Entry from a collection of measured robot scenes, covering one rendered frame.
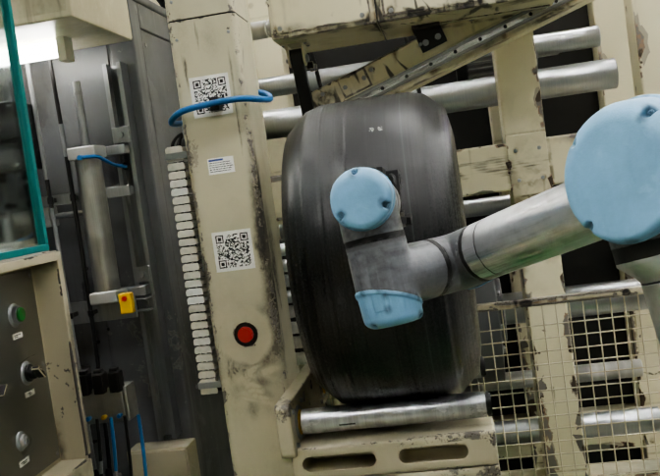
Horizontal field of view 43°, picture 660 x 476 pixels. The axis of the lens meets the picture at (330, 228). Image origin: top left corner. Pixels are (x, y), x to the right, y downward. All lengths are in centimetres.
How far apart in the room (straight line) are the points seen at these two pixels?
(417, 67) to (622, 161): 126
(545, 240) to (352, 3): 98
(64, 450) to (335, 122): 75
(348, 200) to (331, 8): 91
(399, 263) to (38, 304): 77
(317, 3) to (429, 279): 94
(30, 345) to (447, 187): 75
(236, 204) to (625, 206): 99
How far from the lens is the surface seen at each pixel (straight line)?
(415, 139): 141
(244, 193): 158
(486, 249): 103
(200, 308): 164
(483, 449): 151
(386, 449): 152
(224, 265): 160
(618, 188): 72
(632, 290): 200
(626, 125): 72
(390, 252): 100
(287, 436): 152
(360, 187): 98
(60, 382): 159
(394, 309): 100
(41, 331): 158
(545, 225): 97
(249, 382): 163
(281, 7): 186
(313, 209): 137
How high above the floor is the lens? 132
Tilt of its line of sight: 3 degrees down
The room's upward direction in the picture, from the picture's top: 8 degrees counter-clockwise
